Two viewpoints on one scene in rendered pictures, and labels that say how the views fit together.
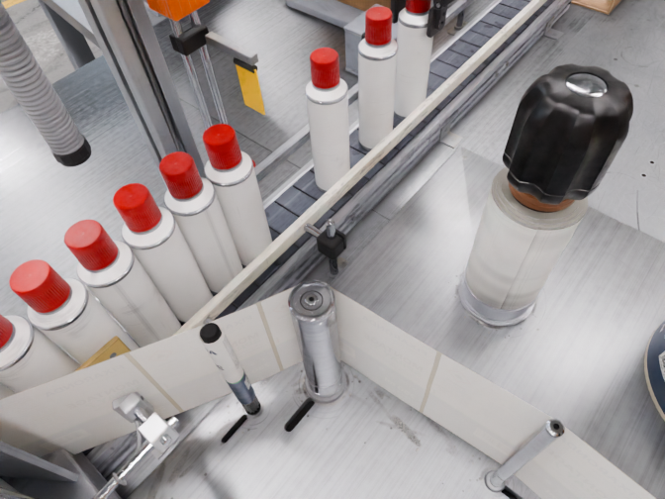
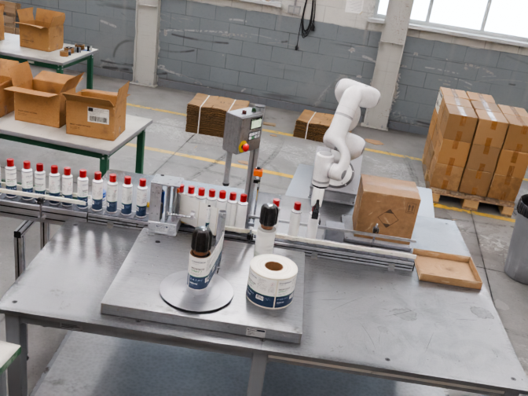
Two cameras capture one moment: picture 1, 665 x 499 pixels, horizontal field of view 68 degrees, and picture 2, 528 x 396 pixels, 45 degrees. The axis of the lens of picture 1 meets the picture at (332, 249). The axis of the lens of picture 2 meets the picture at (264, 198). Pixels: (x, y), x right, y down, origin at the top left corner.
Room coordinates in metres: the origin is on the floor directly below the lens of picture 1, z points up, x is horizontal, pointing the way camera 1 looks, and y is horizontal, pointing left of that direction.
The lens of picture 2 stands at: (-1.46, -2.04, 2.34)
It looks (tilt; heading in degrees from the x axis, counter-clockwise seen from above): 24 degrees down; 47
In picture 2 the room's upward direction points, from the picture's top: 8 degrees clockwise
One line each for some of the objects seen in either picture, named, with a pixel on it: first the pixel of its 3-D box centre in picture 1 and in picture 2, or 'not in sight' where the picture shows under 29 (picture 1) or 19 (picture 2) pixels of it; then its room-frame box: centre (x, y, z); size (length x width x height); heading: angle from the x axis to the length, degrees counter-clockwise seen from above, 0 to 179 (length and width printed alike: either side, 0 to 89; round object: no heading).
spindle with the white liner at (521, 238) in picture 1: (529, 215); (265, 234); (0.29, -0.19, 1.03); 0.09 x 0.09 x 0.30
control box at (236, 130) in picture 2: not in sight; (243, 130); (0.41, 0.20, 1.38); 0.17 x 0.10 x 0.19; 11
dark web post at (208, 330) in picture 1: (235, 375); not in sight; (0.18, 0.10, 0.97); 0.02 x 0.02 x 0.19
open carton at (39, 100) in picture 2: not in sight; (46, 94); (0.27, 2.27, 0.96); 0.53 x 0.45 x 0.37; 41
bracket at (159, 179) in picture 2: not in sight; (167, 180); (0.05, 0.28, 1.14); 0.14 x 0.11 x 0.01; 136
